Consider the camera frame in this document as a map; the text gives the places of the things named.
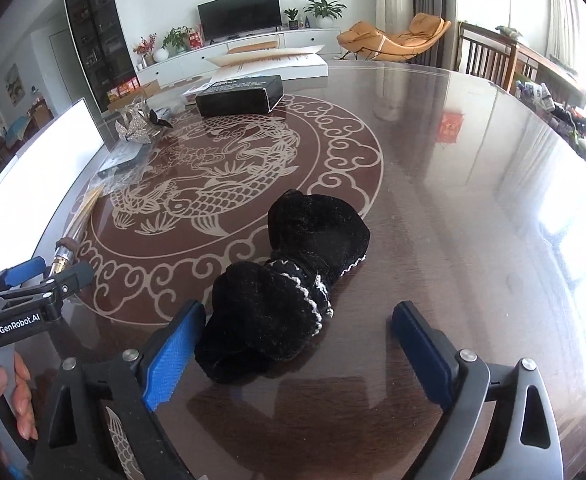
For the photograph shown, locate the bushy green potted plant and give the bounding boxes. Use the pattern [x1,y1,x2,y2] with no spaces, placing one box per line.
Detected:
[162,26,192,56]

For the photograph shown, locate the large green potted plant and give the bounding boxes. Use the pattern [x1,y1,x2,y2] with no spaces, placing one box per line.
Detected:
[303,0,348,29]

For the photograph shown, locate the wooden bench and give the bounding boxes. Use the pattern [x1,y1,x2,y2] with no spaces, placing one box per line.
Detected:
[227,40,280,55]

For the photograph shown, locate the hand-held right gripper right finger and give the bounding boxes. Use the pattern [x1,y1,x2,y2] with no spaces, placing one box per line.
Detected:
[392,301,564,480]

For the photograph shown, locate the black display cabinet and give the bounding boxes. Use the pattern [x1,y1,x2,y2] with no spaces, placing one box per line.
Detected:
[64,0,138,111]

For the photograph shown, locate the white curtain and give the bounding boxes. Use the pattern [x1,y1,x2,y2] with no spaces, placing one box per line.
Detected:
[545,0,581,76]

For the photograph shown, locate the red flower vase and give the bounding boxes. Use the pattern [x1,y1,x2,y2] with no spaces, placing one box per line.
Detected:
[133,34,158,68]

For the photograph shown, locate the black rectangular box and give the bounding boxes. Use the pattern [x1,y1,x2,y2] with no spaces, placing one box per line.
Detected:
[194,75,284,117]

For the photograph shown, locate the framed wall picture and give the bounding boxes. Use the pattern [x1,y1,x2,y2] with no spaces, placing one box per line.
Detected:
[4,62,26,106]

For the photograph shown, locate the golden brown tube metal cap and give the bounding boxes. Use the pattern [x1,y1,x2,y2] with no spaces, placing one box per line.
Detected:
[53,182,106,273]

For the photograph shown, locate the white flat box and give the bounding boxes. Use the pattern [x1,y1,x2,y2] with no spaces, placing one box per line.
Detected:
[205,45,330,83]

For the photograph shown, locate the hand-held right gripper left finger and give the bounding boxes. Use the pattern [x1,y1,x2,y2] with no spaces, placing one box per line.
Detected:
[28,299,207,480]

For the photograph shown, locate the dark wooden chair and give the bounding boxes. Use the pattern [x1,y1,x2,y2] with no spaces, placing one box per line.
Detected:
[455,21,518,92]

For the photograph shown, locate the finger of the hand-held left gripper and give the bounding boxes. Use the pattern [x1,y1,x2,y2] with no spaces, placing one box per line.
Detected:
[0,261,96,323]
[0,256,46,302]

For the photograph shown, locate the black flat television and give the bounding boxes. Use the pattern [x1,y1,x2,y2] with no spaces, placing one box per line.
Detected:
[197,0,282,42]

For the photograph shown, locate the white television cabinet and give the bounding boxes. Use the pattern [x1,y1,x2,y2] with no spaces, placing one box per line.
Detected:
[135,27,346,86]

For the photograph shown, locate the pile of small household things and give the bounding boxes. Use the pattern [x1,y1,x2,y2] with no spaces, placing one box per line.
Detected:
[515,72,586,186]

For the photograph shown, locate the person's left hand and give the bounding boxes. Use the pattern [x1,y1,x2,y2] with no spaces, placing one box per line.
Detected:
[0,351,38,467]

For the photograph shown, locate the white board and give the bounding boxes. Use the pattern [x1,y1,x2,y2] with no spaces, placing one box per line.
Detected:
[0,97,108,271]

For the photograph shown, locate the blue white ointment box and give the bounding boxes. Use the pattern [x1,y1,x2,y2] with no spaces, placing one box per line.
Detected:
[180,76,224,101]

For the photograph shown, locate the orange rocking chair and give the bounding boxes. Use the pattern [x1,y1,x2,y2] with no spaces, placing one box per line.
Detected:
[337,12,452,63]

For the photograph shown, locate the black velvet pouches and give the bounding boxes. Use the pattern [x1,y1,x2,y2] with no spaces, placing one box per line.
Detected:
[194,189,372,385]

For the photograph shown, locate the wooden sideboard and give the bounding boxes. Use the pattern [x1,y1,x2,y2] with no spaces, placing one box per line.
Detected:
[513,42,586,111]

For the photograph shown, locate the grey curtain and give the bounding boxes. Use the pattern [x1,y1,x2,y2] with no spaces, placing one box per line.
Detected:
[413,0,458,68]

